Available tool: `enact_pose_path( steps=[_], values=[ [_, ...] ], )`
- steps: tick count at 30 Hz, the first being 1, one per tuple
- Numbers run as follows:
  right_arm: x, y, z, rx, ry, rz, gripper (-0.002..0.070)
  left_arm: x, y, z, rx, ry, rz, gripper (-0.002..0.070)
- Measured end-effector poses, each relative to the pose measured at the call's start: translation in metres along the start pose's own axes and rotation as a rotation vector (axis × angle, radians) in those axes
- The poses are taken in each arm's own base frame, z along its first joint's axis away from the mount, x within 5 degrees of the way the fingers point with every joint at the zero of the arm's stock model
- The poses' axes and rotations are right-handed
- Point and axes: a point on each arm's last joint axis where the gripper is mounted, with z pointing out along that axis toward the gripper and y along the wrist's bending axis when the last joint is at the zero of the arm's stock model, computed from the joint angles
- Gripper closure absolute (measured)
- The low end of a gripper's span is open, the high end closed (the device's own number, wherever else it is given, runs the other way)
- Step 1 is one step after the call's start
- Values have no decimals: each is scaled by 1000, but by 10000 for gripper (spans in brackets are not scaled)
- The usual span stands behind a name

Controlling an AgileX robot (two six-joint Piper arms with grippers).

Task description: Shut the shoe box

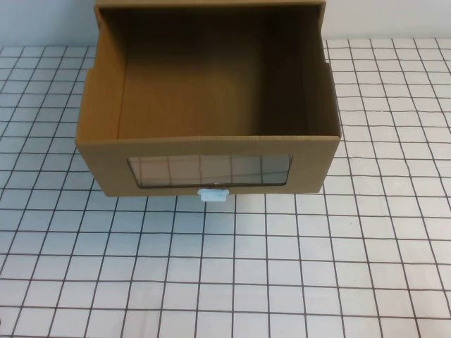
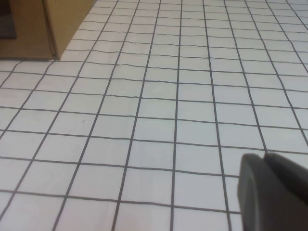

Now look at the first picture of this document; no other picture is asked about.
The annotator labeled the pale blue straight plastic handle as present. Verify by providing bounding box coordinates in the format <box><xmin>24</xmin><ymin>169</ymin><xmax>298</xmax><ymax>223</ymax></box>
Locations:
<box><xmin>197</xmin><ymin>187</ymin><xmax>230</xmax><ymax>204</ymax></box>

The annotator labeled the brown cardboard drawer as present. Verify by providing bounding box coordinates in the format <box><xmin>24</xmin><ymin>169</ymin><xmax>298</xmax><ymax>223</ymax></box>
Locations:
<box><xmin>75</xmin><ymin>6</ymin><xmax>342</xmax><ymax>198</ymax></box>

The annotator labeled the brown cardboard shoe box shell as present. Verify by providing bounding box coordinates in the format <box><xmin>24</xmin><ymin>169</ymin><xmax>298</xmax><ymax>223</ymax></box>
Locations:
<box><xmin>94</xmin><ymin>0</ymin><xmax>328</xmax><ymax>65</ymax></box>

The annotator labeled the white checked tablecloth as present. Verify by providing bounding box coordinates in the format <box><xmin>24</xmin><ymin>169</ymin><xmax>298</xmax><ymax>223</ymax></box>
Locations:
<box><xmin>0</xmin><ymin>37</ymin><xmax>451</xmax><ymax>338</ymax></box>

